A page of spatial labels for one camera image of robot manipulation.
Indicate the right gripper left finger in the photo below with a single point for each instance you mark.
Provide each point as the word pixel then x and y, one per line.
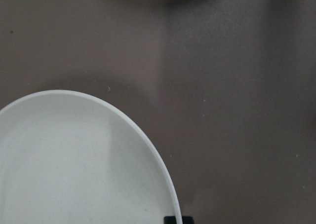
pixel 169 220

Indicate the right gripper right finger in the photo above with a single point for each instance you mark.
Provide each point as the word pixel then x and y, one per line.
pixel 187 220

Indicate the cream round plate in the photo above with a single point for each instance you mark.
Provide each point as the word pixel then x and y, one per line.
pixel 70 158

